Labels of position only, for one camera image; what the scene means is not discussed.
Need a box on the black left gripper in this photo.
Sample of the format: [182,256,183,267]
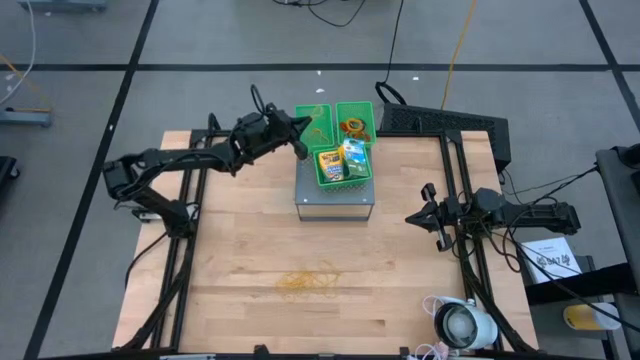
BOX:
[234,103,313,161]

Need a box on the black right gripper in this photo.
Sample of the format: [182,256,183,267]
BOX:
[405,182,464,253]

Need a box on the yellow crayon box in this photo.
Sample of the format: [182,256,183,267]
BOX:
[317,148,346,183]

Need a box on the green marker box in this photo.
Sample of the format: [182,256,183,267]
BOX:
[339,138,371,179]

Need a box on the yellow rubber bands heap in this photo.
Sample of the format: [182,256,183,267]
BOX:
[274,259,344,297]

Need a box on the green plastic mesh basket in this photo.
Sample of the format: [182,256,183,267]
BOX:
[312,144,374,190]
[334,101,377,149]
[293,103,335,154]

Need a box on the grey perforated metal shelf riser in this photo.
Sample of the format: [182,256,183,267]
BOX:
[293,147,377,223]

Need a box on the white spot lamp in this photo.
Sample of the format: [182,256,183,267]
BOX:
[433,298,500,351]

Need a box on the white printed booklet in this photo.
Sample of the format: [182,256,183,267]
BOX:
[520,236,584,285]

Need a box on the black stand bar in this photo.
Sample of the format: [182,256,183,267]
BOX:
[524,262,640,307]

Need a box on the yellow and white tub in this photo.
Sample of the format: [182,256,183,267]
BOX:
[563,302,623,332]

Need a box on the grey cart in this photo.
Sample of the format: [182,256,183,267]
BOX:
[594,144,640,301]

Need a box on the grey floor base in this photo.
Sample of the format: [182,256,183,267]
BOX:
[0,107,54,129]
[18,0,109,14]

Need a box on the black floor object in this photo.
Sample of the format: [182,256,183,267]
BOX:
[0,155,21,184]

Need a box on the black aluminium frame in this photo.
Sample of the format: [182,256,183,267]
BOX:
[119,112,539,360]

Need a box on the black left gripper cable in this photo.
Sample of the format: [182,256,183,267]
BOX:
[249,83,270,119]

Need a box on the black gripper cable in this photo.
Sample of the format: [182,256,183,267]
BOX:
[249,83,270,119]
[482,219,524,274]

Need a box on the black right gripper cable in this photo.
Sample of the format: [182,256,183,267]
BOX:
[482,219,524,274]

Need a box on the black hanging cable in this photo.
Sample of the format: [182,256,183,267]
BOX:
[374,0,407,106]

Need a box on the white cable bundle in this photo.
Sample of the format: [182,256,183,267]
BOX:
[407,294,454,360]

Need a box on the yellow hanging cable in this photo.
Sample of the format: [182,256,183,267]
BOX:
[439,0,479,110]

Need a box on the black curved floor cable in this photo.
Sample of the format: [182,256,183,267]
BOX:
[123,232,174,289]

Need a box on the white floor cable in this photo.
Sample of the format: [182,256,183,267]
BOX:
[0,0,39,106]

